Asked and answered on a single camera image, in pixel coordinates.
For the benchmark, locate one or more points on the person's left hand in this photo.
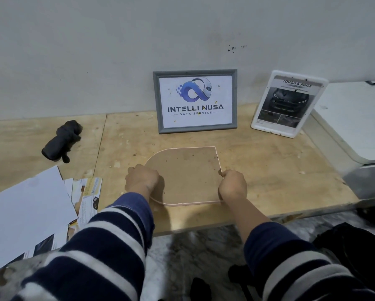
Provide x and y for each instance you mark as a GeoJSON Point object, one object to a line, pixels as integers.
{"type": "Point", "coordinates": [142, 180]}

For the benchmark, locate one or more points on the person's right hand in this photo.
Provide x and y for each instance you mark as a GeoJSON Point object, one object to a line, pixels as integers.
{"type": "Point", "coordinates": [234, 186]}

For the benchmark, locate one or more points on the pink arched photo frame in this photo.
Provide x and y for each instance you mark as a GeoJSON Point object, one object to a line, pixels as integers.
{"type": "Point", "coordinates": [175, 204]}

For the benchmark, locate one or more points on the brown arched backing board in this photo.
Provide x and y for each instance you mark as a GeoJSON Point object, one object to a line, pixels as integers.
{"type": "Point", "coordinates": [187, 175]}

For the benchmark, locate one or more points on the cut brochure pages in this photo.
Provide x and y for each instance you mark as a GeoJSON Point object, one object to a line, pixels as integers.
{"type": "Point", "coordinates": [88, 197]}

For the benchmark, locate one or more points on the white rectangular photo frame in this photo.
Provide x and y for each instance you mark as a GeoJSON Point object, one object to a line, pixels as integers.
{"type": "Point", "coordinates": [256, 125]}

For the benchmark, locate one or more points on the grey rectangular photo frame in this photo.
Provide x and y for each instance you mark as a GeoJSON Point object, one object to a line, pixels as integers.
{"type": "Point", "coordinates": [156, 103]}

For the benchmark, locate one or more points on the black cleaning cloth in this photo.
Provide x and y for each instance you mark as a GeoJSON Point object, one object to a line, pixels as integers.
{"type": "Point", "coordinates": [60, 144]}

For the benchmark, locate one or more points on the large white paper sheet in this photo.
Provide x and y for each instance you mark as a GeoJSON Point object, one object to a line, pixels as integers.
{"type": "Point", "coordinates": [24, 210]}

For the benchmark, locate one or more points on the person's left forearm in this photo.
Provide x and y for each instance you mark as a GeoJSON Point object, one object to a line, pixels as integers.
{"type": "Point", "coordinates": [109, 247]}

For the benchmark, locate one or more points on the person's right forearm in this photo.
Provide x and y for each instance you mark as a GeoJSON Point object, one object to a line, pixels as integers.
{"type": "Point", "coordinates": [288, 263]}

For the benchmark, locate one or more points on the person's black shoe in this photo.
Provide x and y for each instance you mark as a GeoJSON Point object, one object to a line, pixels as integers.
{"type": "Point", "coordinates": [200, 289]}

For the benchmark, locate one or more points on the black stool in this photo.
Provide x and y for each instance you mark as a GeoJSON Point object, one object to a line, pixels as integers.
{"type": "Point", "coordinates": [239, 275]}

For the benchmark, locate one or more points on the white cabinet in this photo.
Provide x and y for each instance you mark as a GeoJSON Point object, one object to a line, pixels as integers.
{"type": "Point", "coordinates": [353, 122]}

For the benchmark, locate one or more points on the black bag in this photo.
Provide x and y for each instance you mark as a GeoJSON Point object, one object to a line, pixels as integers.
{"type": "Point", "coordinates": [356, 247]}

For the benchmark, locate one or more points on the small black clip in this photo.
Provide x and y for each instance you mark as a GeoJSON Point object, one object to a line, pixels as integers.
{"type": "Point", "coordinates": [371, 83]}

